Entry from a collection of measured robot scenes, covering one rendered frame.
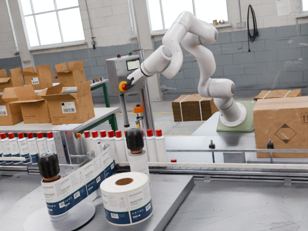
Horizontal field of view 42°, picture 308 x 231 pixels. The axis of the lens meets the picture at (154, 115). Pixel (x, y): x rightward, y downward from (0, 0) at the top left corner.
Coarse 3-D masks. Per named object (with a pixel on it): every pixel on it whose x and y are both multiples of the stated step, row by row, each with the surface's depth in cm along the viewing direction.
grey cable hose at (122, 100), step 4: (120, 96) 223; (124, 96) 224; (120, 100) 224; (124, 100) 224; (124, 104) 224; (124, 108) 225; (124, 112) 225; (124, 116) 226; (124, 120) 227; (128, 120) 228; (124, 124) 227; (128, 124) 227
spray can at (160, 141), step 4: (156, 132) 210; (160, 132) 210; (156, 136) 211; (160, 136) 210; (156, 140) 210; (160, 140) 210; (164, 140) 211; (156, 144) 211; (160, 144) 210; (164, 144) 211; (156, 148) 212; (160, 148) 211; (164, 148) 211; (160, 152) 211; (164, 152) 212; (160, 156) 212; (164, 156) 212; (160, 160) 212; (164, 160) 212
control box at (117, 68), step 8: (128, 56) 213; (136, 56) 214; (112, 64) 210; (120, 64) 210; (112, 72) 212; (120, 72) 211; (128, 72) 213; (112, 80) 214; (120, 80) 211; (128, 80) 214; (112, 88) 217; (120, 88) 212; (136, 88) 217
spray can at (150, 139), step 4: (148, 132) 212; (152, 132) 212; (148, 136) 212; (152, 136) 213; (148, 140) 212; (152, 140) 212; (148, 144) 213; (152, 144) 212; (148, 148) 214; (152, 148) 213; (148, 152) 214; (152, 152) 213; (156, 152) 214; (152, 156) 214; (156, 156) 214; (152, 160) 215; (156, 160) 215
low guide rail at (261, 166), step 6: (120, 162) 220; (126, 162) 218; (150, 162) 213; (156, 162) 212; (162, 162) 211; (168, 162) 209; (264, 168) 189; (270, 168) 188; (276, 168) 187; (282, 168) 185; (288, 168) 184; (294, 168) 183; (300, 168) 182; (306, 168) 181
